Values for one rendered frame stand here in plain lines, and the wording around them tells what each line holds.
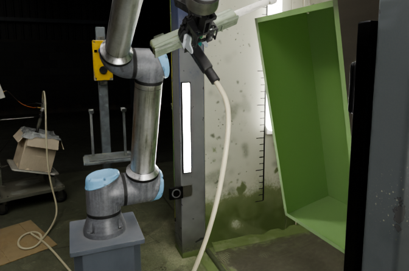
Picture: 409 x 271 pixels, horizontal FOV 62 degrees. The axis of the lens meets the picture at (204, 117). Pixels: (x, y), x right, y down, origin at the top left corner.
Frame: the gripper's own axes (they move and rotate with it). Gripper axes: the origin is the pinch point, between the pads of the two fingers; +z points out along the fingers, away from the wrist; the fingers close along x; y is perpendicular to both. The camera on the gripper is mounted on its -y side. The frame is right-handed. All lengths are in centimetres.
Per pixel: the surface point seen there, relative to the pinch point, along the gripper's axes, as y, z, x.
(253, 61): -33, 110, 85
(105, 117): -50, 130, -23
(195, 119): -18, 124, 29
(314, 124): 30, 93, 83
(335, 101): 27, 72, 89
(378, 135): 54, -55, -12
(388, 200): 61, -53, -15
